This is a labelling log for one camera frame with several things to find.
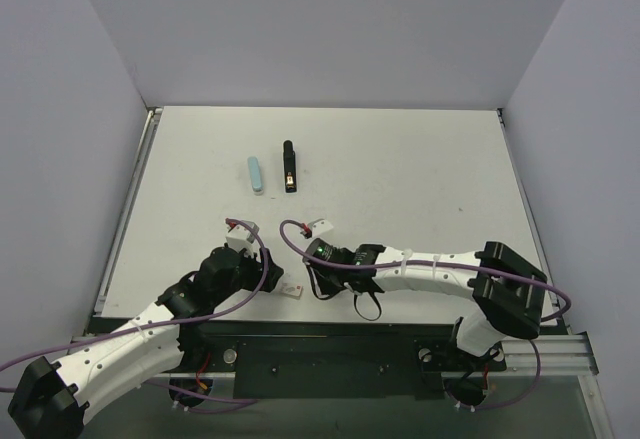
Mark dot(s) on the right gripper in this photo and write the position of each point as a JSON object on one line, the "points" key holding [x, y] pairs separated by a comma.
{"points": [[316, 273]]}

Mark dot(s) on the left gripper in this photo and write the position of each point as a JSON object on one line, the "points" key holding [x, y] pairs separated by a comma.
{"points": [[265, 273]]}

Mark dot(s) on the staple box with red label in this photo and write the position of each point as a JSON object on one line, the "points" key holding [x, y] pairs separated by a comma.
{"points": [[291, 290]]}

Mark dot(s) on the light blue white stapler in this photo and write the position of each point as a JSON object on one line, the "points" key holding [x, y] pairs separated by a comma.
{"points": [[255, 175]]}

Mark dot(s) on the black stapler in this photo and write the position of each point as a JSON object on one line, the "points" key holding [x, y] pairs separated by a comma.
{"points": [[289, 167]]}

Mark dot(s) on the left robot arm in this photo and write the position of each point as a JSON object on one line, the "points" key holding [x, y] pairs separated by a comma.
{"points": [[56, 399]]}

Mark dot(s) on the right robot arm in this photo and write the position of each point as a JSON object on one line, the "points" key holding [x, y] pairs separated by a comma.
{"points": [[504, 286]]}

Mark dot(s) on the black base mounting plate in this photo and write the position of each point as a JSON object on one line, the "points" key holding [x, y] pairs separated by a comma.
{"points": [[297, 360]]}

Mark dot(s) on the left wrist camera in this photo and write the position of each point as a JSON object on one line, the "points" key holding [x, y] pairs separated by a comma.
{"points": [[240, 237]]}

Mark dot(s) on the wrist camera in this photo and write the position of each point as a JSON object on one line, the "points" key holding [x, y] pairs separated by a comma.
{"points": [[316, 229], [240, 237]]}

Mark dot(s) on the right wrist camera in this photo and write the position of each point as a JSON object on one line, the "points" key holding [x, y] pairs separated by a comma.
{"points": [[316, 229]]}

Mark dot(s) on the aluminium frame rail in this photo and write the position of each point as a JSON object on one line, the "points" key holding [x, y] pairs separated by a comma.
{"points": [[560, 355]]}

